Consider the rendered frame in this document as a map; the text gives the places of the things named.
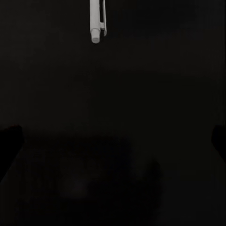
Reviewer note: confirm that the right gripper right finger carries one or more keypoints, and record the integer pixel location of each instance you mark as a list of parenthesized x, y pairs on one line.
[(218, 139)]

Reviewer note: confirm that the desk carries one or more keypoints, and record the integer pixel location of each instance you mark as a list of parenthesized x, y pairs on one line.
[(116, 133)]

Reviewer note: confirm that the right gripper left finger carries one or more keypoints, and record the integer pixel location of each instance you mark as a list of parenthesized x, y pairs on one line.
[(11, 141)]

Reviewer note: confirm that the pen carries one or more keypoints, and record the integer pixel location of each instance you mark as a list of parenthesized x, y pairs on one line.
[(95, 25)]

